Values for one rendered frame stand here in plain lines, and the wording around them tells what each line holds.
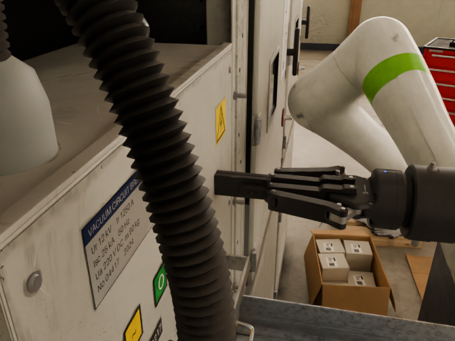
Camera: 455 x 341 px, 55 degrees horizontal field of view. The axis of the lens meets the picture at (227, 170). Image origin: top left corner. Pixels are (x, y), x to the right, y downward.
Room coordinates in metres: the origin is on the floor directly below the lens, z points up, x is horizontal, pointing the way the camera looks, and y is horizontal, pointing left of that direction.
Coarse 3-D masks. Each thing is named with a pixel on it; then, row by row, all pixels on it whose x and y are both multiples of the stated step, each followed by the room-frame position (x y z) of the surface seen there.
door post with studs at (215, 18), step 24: (216, 0) 0.69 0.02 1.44; (240, 0) 0.69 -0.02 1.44; (216, 24) 0.69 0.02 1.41; (240, 24) 0.70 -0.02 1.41; (240, 48) 0.70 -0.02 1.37; (240, 72) 0.70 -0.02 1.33; (240, 96) 0.66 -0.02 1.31; (240, 120) 0.71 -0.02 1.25; (240, 144) 0.71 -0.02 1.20; (240, 168) 0.71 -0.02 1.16; (240, 216) 0.72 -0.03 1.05
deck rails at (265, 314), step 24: (240, 312) 0.65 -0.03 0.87; (264, 312) 0.64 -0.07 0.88; (288, 312) 0.63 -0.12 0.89; (312, 312) 0.62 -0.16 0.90; (336, 312) 0.61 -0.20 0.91; (360, 312) 0.61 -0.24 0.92; (264, 336) 0.61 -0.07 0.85; (288, 336) 0.61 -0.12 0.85; (312, 336) 0.61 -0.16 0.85; (336, 336) 0.61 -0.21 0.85; (360, 336) 0.60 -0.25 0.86; (384, 336) 0.59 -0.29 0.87; (408, 336) 0.58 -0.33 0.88; (432, 336) 0.58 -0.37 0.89
